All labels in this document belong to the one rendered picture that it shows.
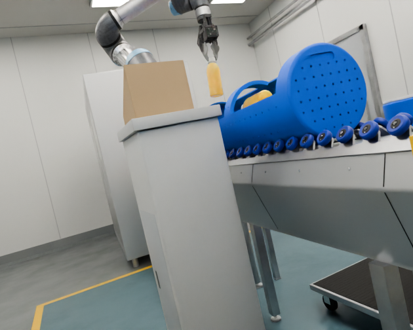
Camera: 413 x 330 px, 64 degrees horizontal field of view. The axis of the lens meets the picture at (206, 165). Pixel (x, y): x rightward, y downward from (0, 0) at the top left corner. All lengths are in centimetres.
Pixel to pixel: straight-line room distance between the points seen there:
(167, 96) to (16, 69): 503
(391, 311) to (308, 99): 59
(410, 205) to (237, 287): 69
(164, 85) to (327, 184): 64
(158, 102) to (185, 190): 32
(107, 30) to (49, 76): 438
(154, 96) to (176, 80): 11
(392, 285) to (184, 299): 62
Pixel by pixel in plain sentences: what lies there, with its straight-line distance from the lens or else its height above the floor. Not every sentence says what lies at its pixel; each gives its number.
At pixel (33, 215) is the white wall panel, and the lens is 584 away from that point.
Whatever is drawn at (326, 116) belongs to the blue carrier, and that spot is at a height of 102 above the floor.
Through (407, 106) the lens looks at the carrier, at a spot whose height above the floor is 99.
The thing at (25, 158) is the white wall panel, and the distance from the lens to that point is 584.
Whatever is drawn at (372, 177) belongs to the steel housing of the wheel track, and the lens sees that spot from 81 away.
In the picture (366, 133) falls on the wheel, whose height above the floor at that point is 96.
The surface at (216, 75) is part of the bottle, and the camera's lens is 170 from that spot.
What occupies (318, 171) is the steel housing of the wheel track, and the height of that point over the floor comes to 88.
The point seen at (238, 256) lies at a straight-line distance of 123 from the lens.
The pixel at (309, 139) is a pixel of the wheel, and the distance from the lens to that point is 98.
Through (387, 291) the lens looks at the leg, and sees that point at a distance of 97.
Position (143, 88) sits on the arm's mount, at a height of 125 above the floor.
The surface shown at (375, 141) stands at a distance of 82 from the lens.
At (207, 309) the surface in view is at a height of 47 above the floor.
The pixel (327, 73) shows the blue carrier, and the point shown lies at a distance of 106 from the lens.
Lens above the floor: 100
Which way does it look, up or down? 2 degrees down
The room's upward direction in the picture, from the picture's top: 13 degrees counter-clockwise
